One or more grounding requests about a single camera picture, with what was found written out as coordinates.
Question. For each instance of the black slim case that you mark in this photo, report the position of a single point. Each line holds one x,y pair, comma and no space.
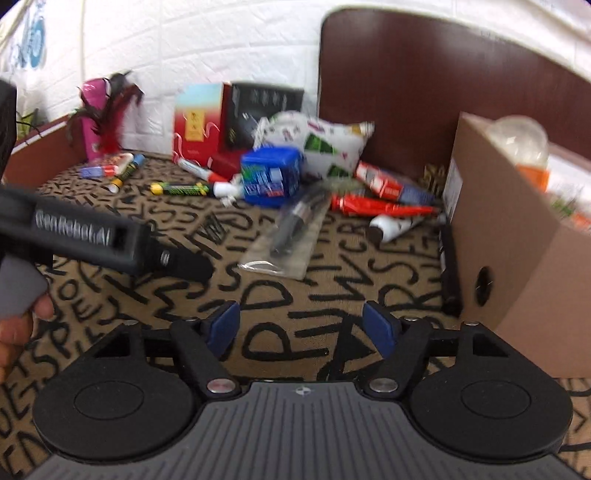
450,267

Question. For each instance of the letter print blanket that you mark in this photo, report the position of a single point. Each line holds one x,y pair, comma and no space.
286,295

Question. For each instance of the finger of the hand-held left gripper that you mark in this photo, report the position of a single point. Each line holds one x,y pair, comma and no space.
184,264

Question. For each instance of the clear packet with black pen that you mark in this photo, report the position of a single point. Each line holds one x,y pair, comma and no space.
291,230

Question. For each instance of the blue carton box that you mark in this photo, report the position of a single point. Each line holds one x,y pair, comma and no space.
270,177

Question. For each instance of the person's left hand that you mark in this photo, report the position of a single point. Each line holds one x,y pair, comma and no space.
11,344

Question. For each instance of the blue wall sticker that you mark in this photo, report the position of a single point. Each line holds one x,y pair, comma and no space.
27,41

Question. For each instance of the red gradient box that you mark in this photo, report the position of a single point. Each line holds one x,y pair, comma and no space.
198,124

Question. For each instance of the black charger box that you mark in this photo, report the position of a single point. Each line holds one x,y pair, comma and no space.
258,108

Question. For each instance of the brown cardboard box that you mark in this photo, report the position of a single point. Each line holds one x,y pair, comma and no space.
508,258

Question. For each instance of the whiteboard marker with red cap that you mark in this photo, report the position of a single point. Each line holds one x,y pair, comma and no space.
198,170

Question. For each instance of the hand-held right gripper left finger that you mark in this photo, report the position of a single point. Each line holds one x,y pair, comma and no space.
224,326

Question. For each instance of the red plastic snack packet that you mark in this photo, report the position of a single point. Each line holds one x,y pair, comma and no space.
388,184

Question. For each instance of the white tube with black cap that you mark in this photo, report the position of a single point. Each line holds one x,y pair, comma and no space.
397,227

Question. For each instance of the clear plastic dome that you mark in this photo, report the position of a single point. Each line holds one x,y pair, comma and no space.
517,138

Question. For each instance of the red tube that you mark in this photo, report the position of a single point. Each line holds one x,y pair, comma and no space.
369,205

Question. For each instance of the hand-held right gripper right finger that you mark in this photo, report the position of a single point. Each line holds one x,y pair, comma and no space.
379,326

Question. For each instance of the brown wooden ledge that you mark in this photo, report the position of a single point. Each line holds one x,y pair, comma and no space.
46,147

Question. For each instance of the small dark red box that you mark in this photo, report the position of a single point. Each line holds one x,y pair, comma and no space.
226,165

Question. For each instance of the green marker with yellow cap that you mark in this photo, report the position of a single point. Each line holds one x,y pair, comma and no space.
182,189

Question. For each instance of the marker with blue cap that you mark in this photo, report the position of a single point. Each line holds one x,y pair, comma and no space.
128,171

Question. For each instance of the small colourful plastic packet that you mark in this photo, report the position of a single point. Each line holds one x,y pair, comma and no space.
104,167

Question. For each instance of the pink vase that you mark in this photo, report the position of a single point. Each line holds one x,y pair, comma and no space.
94,129

